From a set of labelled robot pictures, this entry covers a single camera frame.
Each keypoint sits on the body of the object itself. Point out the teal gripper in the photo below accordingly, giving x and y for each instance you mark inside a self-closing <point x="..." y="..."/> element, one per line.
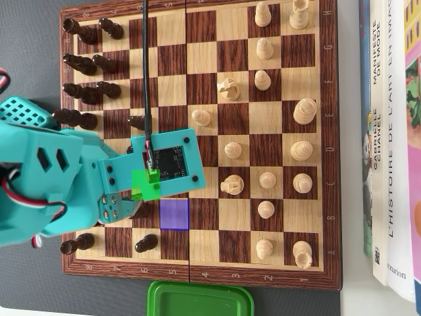
<point x="110" y="208"/>

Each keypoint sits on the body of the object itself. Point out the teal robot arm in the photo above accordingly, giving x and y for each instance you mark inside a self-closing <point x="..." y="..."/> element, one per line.
<point x="19" y="145"/>

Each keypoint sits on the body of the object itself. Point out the dark wooden pawn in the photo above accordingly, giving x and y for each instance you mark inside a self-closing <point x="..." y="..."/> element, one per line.
<point x="110" y="90"/>
<point x="113" y="29"/>
<point x="147" y="243"/>
<point x="143" y="210"/>
<point x="135" y="122"/>
<point x="107" y="64"/>
<point x="129" y="150"/>

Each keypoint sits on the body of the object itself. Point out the dark wooden rook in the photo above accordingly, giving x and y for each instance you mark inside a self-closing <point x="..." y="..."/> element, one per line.
<point x="80" y="243"/>
<point x="84" y="33"/>

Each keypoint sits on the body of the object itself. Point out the dark wooden king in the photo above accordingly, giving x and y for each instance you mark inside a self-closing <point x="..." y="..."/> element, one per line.
<point x="79" y="119"/>

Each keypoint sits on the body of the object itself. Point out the dark wooden bishop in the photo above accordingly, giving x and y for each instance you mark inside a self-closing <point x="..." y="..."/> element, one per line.
<point x="84" y="93"/>

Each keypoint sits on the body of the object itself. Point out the light wooden knight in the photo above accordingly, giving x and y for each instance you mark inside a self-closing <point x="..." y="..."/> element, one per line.
<point x="228" y="90"/>
<point x="233" y="185"/>

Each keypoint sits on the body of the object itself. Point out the green plastic container lid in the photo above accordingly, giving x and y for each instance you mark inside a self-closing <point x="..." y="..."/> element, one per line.
<point x="197" y="299"/>

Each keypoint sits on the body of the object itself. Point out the light wooden pawn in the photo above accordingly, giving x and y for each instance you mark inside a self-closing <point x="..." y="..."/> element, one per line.
<point x="263" y="16"/>
<point x="265" y="49"/>
<point x="267" y="180"/>
<point x="233" y="150"/>
<point x="201" y="118"/>
<point x="265" y="209"/>
<point x="264" y="249"/>
<point x="262" y="81"/>

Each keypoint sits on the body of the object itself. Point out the dark wooden knight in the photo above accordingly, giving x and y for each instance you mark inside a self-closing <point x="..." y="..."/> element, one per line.
<point x="82" y="64"/>

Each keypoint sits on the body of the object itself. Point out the wooden folding chessboard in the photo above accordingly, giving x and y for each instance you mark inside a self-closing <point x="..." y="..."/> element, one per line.
<point x="230" y="66"/>

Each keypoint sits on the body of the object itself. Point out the light wooden bishop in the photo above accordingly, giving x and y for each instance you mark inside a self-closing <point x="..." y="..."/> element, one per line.
<point x="302" y="183"/>

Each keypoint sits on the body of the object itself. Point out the light wooden rook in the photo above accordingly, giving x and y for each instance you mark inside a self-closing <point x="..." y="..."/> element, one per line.
<point x="300" y="18"/>
<point x="302" y="254"/>

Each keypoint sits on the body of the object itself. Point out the light wooden queen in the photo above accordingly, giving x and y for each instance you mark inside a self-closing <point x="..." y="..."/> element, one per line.
<point x="301" y="150"/>

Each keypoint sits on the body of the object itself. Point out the white Gabrielle Chanel book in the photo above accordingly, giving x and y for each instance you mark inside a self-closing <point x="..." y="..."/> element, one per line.
<point x="378" y="148"/>

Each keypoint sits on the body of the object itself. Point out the blue illustrated book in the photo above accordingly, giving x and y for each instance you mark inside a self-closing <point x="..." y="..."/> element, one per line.
<point x="364" y="66"/>

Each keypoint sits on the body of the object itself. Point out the pink illustrated book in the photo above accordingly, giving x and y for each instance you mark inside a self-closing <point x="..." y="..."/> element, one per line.
<point x="415" y="164"/>

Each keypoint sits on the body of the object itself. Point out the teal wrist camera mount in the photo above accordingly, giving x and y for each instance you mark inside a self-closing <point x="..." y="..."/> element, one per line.
<point x="190" y="148"/>

